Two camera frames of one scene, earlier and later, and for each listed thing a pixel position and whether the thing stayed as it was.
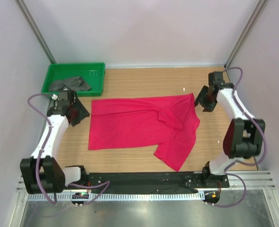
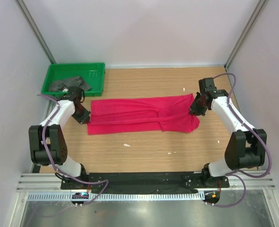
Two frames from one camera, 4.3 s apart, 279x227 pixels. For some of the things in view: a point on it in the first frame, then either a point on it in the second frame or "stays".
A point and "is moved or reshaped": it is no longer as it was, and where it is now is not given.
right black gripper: x=208 y=107 to x=194 y=110
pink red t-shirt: x=169 y=123 is moved or reshaped
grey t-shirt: x=75 y=83 stays
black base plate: x=98 y=182 stays
